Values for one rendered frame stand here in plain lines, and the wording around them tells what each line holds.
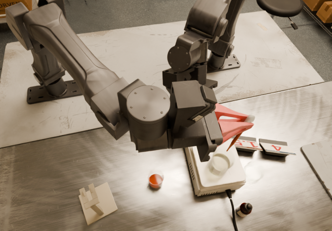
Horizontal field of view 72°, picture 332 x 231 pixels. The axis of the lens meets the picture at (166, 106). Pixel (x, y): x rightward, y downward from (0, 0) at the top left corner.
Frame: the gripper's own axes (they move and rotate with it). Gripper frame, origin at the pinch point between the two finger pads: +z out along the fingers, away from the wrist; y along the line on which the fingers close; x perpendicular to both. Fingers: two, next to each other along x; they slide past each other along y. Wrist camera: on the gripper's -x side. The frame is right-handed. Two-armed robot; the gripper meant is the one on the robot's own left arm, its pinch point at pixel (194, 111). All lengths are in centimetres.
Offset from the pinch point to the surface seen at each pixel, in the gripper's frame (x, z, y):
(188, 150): -5.2, 9.6, 1.9
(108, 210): -27.5, 20.1, -7.5
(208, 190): -9.1, 15.7, 11.0
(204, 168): -7.6, 10.8, 8.5
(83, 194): -33.1, 8.7, -6.4
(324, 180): 19.8, 20.6, 32.9
